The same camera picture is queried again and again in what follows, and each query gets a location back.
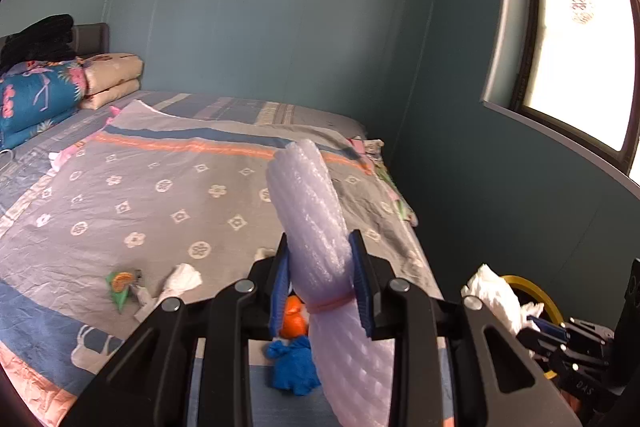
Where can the white tissue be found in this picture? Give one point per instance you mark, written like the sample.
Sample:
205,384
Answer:
182,279
501,300

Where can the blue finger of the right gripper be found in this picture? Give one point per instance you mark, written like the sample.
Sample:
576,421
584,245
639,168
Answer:
548,328

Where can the black clothing pile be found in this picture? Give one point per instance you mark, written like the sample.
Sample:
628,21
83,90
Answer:
49,39

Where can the beige folded quilt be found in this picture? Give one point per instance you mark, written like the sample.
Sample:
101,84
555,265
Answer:
110,77

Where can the grey patterned bed blanket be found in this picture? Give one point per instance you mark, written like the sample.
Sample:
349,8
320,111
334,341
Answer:
154,181

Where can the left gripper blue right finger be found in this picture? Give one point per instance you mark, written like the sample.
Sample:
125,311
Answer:
361,283

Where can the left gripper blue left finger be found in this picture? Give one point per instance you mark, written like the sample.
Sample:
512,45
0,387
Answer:
279,286

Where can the window with dark frame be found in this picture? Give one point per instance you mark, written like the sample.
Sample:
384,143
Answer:
570,69

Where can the blue disposable glove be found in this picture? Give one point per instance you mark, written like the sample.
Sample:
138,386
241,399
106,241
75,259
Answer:
292,369

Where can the large purple foam net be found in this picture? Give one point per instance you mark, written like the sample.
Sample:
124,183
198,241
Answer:
355,371

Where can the green white snack wrapper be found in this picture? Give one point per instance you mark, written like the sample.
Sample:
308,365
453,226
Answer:
119,284

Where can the blue floral folded quilt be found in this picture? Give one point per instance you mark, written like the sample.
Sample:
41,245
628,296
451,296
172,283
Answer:
36,95

